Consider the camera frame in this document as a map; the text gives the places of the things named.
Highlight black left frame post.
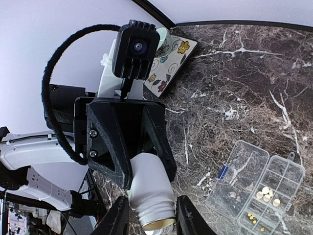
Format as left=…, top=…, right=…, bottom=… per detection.
left=132, top=0, right=177, bottom=29

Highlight teal bowl on plate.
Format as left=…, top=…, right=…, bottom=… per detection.
left=155, top=27, right=172, bottom=58

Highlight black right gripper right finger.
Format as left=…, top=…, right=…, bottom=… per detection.
left=176, top=195, right=216, bottom=235

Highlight white pill bottle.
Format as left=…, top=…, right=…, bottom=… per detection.
left=128, top=153, right=176, bottom=231

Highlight small yellow pills in organizer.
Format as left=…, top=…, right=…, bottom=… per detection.
left=247, top=213, right=265, bottom=232

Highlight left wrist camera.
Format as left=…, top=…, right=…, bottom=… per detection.
left=97, top=20, right=160, bottom=99

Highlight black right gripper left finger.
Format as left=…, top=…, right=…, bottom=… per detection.
left=90, top=196, right=129, bottom=235

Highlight square floral ceramic plate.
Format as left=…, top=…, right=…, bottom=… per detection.
left=144, top=35, right=199, bottom=98

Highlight clear plastic pill organizer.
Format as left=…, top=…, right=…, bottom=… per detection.
left=206, top=141, right=305, bottom=235

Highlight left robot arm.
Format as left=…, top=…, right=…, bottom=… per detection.
left=0, top=83, right=177, bottom=211

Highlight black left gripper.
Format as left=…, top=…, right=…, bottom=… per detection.
left=73, top=97, right=177, bottom=189

